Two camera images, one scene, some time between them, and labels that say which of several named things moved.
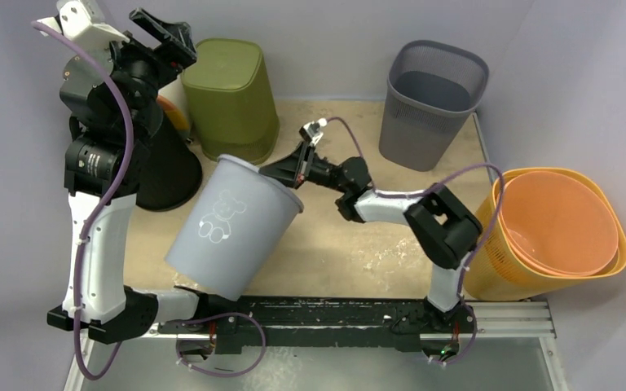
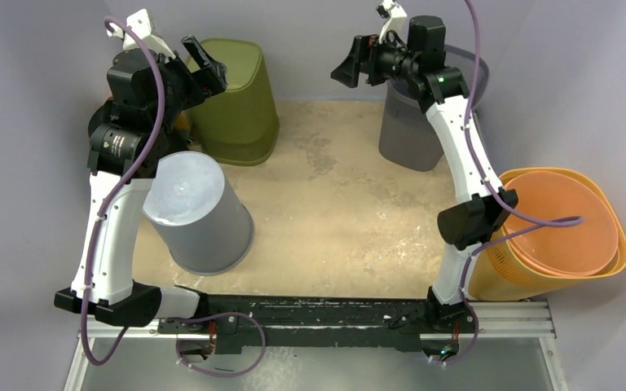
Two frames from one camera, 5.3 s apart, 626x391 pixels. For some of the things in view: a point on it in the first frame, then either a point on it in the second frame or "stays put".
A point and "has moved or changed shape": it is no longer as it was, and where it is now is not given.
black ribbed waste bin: [171, 172] has moved or changed shape
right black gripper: [302, 166] to [371, 60]
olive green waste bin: [227, 87] stays put
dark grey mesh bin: [433, 90] stays put
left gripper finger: [176, 36] to [213, 74]
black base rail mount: [328, 322] stays put
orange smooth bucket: [557, 225] stays put
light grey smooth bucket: [231, 228] to [204, 228]
